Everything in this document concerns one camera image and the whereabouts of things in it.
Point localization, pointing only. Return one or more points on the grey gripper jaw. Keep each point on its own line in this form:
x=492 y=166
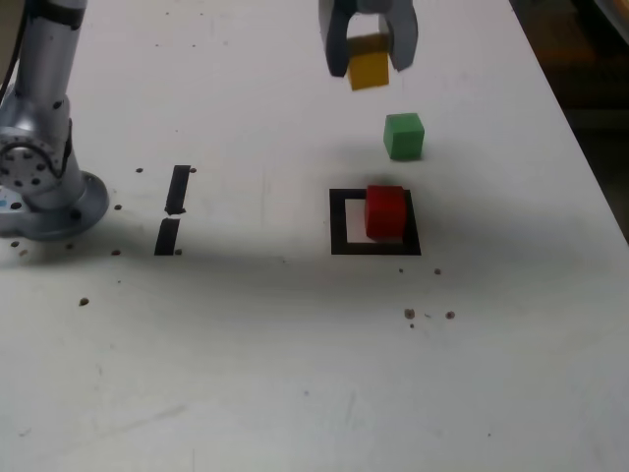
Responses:
x=405 y=39

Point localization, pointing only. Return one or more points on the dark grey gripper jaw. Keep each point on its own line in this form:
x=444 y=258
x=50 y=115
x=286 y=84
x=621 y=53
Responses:
x=336 y=39

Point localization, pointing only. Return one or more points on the yellow cube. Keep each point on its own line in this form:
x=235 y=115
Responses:
x=368 y=71

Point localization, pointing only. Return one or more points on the green cube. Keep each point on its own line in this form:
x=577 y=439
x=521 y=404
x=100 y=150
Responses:
x=404 y=137

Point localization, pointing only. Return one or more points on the red cube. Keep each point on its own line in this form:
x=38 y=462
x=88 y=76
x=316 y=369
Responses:
x=385 y=214

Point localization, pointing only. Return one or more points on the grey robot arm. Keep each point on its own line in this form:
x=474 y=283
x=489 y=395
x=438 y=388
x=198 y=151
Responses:
x=49 y=98

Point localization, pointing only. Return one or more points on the black tape square outline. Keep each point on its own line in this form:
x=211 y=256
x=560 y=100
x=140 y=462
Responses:
x=338 y=221

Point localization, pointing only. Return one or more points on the black tape strip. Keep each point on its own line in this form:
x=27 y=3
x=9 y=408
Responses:
x=178 y=187

